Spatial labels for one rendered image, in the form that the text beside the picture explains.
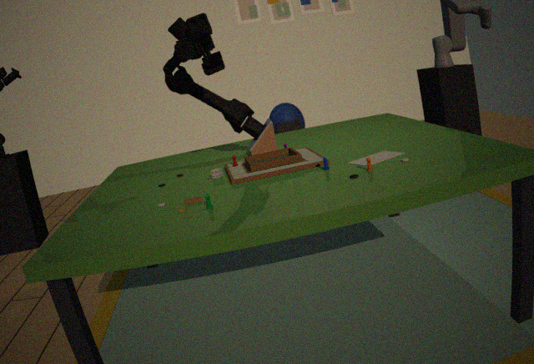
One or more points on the white die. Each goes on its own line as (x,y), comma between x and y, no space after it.
(216,173)

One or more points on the green pawn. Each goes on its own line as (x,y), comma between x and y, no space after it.
(209,205)

